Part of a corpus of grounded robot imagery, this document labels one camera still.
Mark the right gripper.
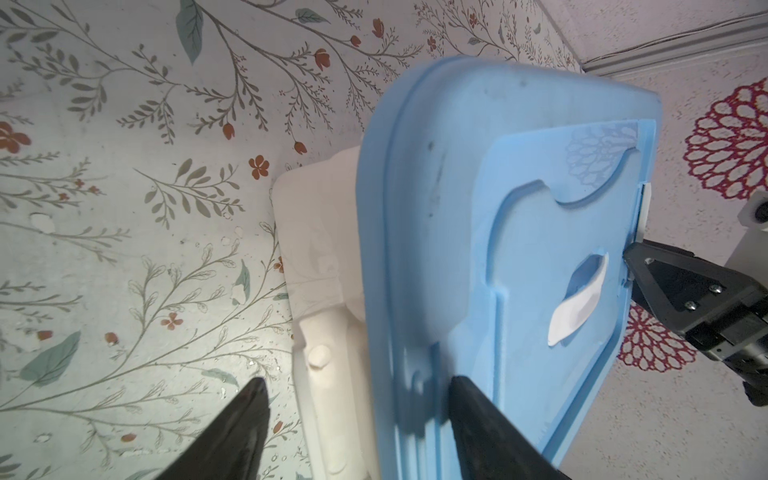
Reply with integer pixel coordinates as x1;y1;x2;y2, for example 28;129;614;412
623;191;767;407

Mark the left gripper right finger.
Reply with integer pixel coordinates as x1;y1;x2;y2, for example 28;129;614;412
448;376;567;480

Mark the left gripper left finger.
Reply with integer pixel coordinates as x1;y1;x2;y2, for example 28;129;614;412
158;377;270;480

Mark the blue plastic lid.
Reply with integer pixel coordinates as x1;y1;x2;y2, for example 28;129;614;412
356;56;662;479

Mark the white plastic bin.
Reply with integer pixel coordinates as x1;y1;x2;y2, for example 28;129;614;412
272;147;381;479

